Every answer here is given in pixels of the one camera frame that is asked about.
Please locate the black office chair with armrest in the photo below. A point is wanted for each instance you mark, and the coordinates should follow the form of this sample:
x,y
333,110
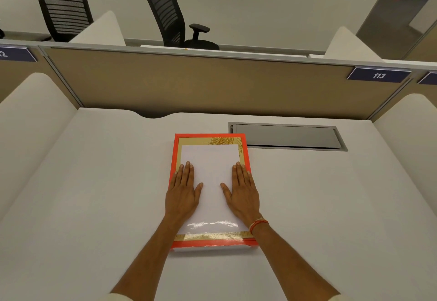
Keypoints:
x,y
170,24

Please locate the glass door panel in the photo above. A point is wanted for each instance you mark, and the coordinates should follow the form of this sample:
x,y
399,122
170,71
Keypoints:
x,y
382,24

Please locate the wide beige partition panel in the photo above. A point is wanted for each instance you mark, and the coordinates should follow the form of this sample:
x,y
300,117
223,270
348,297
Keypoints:
x,y
205,85

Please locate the blue number sign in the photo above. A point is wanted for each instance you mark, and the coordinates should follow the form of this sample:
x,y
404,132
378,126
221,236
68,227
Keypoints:
x,y
17,54
379,75
429,79

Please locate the cream sleeve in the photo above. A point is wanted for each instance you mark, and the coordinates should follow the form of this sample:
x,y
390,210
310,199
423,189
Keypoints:
x,y
121,298
338,298

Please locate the person's left forearm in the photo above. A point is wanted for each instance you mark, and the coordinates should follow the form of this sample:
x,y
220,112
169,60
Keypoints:
x,y
146,263

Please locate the red box lid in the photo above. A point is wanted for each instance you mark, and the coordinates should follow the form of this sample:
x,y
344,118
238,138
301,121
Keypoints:
x,y
210,167

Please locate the white desk divider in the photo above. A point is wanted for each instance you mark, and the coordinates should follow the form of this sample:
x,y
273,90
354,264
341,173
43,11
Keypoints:
x,y
102,33
30,133
351,48
409,147

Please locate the black mesh office chair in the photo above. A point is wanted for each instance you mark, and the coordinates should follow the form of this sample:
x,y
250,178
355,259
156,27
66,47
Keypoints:
x,y
61,34

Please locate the orange thread wristband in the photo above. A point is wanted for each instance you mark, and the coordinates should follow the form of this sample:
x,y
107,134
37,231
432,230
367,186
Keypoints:
x,y
258,225

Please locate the cream left sleeve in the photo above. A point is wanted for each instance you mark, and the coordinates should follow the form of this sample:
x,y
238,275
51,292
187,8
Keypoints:
x,y
121,298

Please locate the cream right sleeve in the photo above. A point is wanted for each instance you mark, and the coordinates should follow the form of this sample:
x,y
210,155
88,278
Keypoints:
x,y
338,298

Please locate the person's right forearm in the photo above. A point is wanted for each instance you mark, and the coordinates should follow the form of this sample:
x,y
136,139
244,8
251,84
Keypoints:
x,y
293,266

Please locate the person's left hand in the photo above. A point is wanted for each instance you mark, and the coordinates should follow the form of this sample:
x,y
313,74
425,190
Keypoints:
x,y
181,198

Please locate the person's right hand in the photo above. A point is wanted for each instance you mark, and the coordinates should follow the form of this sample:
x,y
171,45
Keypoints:
x,y
244,198

